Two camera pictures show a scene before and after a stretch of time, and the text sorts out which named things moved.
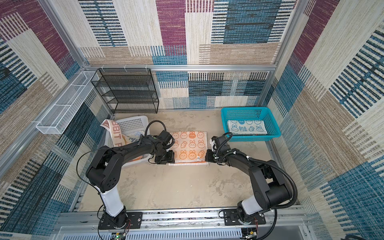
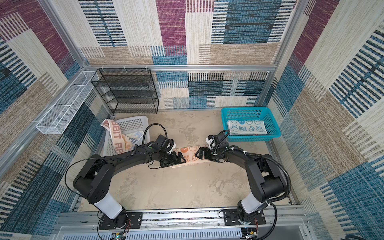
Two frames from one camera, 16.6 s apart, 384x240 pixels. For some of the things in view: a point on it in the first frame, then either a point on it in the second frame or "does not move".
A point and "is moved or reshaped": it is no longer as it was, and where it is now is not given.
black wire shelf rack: x=127 y=90 does not move
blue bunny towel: x=247 y=127 does not move
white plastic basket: x=128 y=126 does not move
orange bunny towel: x=190 y=148 is moved or reshaped
